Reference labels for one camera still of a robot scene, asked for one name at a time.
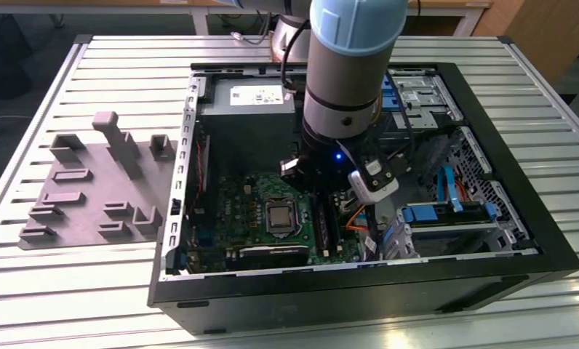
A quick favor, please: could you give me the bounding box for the hard disk in blue carrier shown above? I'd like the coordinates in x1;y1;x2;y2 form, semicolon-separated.
399;203;498;230

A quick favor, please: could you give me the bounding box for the orange data wire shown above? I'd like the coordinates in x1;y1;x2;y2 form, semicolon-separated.
345;214;369;233

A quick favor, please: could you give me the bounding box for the black open PC case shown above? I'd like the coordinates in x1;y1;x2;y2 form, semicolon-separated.
146;61;579;335

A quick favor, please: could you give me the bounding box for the white framed wooden desk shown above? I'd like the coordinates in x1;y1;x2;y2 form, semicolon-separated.
186;0;495;37

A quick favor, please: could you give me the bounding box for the green motherboard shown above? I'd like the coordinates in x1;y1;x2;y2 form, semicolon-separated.
186;170;368;272

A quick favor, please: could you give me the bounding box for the black camera cable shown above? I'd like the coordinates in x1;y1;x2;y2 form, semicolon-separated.
230;7;315;99

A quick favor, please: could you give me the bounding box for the blue expansion slot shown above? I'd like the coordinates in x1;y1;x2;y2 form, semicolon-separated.
194;225;216;250

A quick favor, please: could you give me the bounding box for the black graphics card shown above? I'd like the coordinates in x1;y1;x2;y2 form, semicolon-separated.
225;244;311;272

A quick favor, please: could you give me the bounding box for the grey parts rack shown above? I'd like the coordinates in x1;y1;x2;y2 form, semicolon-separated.
17;111;182;252

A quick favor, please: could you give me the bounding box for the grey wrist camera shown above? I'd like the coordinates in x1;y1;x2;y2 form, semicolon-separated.
347;159;401;204

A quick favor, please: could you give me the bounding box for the wooden cabinet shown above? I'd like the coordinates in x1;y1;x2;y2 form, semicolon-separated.
474;0;579;87

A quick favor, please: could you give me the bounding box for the black wire bundle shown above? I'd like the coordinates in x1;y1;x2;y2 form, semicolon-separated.
396;127;460;175

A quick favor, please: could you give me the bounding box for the metal disk bay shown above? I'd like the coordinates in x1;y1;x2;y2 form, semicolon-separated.
393;201;534;261

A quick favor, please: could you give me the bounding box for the grey power supply unit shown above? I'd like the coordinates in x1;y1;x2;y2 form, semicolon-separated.
197;76;305;174

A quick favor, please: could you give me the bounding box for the blue drive bay bracket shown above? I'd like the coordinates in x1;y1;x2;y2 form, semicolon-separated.
380;78;408;113

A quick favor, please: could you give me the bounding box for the blue flat data wire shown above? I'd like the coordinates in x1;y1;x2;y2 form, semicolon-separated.
436;166;466;214

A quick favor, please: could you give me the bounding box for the metal drive cage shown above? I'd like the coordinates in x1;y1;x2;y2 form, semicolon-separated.
381;72;466;153

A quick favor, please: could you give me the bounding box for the metal CPU socket cover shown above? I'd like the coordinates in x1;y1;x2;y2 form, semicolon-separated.
263;198;304;237

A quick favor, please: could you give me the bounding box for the silver CPU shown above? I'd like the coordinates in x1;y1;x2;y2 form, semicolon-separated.
269;207;296;227

